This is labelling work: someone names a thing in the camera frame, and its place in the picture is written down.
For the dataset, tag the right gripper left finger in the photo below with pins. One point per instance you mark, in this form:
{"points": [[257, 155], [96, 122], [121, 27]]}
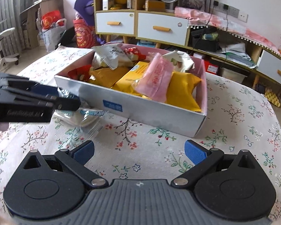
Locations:
{"points": [[73, 161]]}

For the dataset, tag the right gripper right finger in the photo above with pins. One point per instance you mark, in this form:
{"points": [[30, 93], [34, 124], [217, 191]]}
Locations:
{"points": [[204, 161]]}

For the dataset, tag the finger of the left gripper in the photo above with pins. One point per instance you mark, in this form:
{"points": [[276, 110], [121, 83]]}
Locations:
{"points": [[51, 102], [32, 86]]}

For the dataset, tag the small silver blue pack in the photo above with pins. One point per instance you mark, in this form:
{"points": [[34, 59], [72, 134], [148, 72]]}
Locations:
{"points": [[66, 94]]}

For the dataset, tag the clear blue bread pack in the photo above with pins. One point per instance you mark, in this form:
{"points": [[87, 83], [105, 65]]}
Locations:
{"points": [[86, 120]]}

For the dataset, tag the red white candy pack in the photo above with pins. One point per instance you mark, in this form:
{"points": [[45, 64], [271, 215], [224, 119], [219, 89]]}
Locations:
{"points": [[80, 73]]}

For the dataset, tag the orange snack bar pack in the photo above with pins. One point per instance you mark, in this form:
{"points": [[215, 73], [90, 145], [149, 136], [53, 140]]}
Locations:
{"points": [[107, 77]]}

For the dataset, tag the yellow ridged snack pack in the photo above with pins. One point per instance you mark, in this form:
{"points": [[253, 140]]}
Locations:
{"points": [[180, 90]]}

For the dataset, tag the yellow small snack pack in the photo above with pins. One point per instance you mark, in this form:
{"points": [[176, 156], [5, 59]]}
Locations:
{"points": [[126, 83]]}

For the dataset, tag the pink wafer pack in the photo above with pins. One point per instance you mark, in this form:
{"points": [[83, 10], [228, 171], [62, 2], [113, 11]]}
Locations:
{"points": [[156, 79]]}

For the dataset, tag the small red snack pack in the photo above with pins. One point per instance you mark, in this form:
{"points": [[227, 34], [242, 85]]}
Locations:
{"points": [[134, 54]]}

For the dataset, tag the white text snack pack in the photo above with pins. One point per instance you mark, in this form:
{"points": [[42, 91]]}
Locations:
{"points": [[182, 62]]}

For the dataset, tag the floral tablecloth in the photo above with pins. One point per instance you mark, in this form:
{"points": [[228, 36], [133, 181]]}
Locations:
{"points": [[238, 118]]}

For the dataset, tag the white red shopping bag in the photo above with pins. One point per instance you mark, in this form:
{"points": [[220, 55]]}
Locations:
{"points": [[53, 25]]}

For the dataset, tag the red box under console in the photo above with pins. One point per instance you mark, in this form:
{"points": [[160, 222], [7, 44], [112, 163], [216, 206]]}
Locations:
{"points": [[211, 68]]}

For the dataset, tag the purple plush toy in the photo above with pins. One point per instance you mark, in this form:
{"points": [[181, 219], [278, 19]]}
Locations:
{"points": [[85, 10]]}

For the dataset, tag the low wooden tv console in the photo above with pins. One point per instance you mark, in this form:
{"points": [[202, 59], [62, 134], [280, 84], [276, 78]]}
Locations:
{"points": [[236, 50]]}

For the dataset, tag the wooden shelf drawer cabinet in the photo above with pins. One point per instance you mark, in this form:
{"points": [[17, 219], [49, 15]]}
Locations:
{"points": [[142, 19]]}

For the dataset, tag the pink cloth runner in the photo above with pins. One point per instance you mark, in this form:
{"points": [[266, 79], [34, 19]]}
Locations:
{"points": [[200, 18]]}

